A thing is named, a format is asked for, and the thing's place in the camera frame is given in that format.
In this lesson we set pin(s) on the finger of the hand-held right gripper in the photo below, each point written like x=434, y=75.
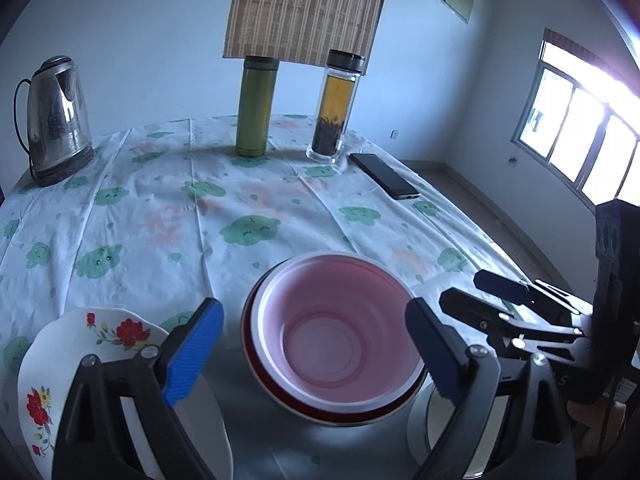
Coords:
x=470, y=307
x=505, y=286

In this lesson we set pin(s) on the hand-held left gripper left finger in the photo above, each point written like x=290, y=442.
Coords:
x=195, y=355

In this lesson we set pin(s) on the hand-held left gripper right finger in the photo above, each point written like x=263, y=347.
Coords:
x=434, y=355

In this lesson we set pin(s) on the white floral plate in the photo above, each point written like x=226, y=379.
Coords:
x=100, y=330

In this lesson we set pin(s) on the red white-rimmed plastic bowl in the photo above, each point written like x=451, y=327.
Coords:
x=330, y=330

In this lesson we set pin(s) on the dark red bowl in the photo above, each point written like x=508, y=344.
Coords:
x=325, y=417

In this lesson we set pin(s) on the person's right hand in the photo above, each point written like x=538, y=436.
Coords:
x=597, y=425

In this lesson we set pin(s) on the cloud-print tablecloth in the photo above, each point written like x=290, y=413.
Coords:
x=150, y=220

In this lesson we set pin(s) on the black smartphone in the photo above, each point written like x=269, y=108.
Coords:
x=382, y=176

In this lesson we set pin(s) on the sliding glass window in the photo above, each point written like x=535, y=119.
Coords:
x=580, y=135

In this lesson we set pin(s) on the dark kettle base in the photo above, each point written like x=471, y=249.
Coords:
x=60, y=173

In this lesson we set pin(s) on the glass tea bottle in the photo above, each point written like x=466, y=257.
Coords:
x=332, y=110

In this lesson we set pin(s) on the green thermos bottle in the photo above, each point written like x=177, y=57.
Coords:
x=256, y=110

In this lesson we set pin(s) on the stainless steel electric kettle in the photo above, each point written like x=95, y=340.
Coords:
x=55, y=110

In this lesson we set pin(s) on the bamboo window blind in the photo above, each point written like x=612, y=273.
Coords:
x=305, y=10

